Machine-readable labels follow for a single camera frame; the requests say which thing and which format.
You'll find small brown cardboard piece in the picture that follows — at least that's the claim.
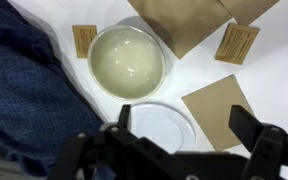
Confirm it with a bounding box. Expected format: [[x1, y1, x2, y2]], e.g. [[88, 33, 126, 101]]
[[181, 74, 255, 152]]

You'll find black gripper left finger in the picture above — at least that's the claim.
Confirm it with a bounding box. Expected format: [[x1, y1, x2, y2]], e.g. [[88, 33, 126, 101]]
[[47, 104, 142, 180]]

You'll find small brown printed packet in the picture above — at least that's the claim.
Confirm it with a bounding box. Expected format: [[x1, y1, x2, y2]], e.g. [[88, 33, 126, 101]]
[[71, 24, 98, 60]]

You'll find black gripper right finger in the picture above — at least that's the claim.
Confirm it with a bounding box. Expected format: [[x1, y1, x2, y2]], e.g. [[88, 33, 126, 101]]
[[228, 104, 288, 180]]

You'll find cream ceramic bowl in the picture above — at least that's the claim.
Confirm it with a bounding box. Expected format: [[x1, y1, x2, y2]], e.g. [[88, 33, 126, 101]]
[[87, 24, 168, 101]]

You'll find small brown label card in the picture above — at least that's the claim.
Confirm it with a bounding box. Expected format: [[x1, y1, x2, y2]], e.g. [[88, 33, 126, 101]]
[[214, 22, 261, 66]]

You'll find large brown cardboard piece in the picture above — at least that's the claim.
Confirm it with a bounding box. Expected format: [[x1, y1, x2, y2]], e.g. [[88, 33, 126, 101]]
[[218, 0, 281, 27]]

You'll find blue denim cloth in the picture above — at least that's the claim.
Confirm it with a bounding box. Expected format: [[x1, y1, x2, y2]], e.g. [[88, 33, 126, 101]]
[[0, 0, 118, 180]]

